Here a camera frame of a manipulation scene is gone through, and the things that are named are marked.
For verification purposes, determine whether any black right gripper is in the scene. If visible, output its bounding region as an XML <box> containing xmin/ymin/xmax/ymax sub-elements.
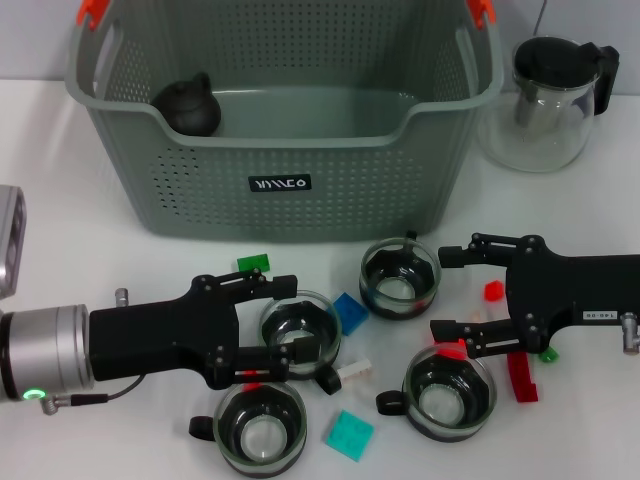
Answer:
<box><xmin>429</xmin><ymin>232</ymin><xmax>640</xmax><ymax>360</ymax></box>

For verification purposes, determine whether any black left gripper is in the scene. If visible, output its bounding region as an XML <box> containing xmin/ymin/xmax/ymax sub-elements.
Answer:
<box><xmin>88</xmin><ymin>268</ymin><xmax>322</xmax><ymax>391</ymax></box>

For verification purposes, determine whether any glass teacup with black base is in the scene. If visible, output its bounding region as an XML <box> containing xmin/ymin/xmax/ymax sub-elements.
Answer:
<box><xmin>358</xmin><ymin>230</ymin><xmax>443</xmax><ymax>321</ymax></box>
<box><xmin>258</xmin><ymin>289</ymin><xmax>344</xmax><ymax>396</ymax></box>
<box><xmin>187</xmin><ymin>382</ymin><xmax>309</xmax><ymax>476</ymax></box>
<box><xmin>375</xmin><ymin>344</ymin><xmax>497</xmax><ymax>444</ymax></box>

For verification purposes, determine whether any grey perforated storage bin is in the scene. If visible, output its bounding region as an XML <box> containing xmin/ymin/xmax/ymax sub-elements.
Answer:
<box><xmin>64</xmin><ymin>0</ymin><xmax>504</xmax><ymax>245</ymax></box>

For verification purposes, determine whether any green flat brick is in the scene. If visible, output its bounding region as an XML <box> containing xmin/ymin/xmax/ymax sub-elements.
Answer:
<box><xmin>236</xmin><ymin>253</ymin><xmax>271</xmax><ymax>274</ymax></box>

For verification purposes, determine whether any blue square brick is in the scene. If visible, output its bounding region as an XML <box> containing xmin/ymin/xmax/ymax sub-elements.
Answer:
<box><xmin>331</xmin><ymin>292</ymin><xmax>370</xmax><ymax>336</ymax></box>

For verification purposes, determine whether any dark red long brick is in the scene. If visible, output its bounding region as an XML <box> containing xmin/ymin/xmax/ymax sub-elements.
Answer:
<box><xmin>506</xmin><ymin>351</ymin><xmax>540</xmax><ymax>404</ymax></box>

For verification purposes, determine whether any white brick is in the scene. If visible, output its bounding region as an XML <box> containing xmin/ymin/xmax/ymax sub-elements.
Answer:
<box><xmin>335</xmin><ymin>357</ymin><xmax>374</xmax><ymax>384</ymax></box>

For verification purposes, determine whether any teal square brick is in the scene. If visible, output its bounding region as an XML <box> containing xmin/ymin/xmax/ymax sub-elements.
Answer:
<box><xmin>324</xmin><ymin>409</ymin><xmax>376</xmax><ymax>462</ymax></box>

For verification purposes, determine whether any glass teapot with black lid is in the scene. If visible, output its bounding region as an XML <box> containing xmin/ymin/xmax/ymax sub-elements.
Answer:
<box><xmin>477</xmin><ymin>35</ymin><xmax>621</xmax><ymax>174</ymax></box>

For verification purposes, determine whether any dark clay teapot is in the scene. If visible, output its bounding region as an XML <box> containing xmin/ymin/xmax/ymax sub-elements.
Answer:
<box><xmin>151</xmin><ymin>72</ymin><xmax>222</xmax><ymax>137</ymax></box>

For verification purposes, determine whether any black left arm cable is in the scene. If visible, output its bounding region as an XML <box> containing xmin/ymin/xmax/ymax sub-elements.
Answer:
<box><xmin>38</xmin><ymin>374</ymin><xmax>147</xmax><ymax>415</ymax></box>

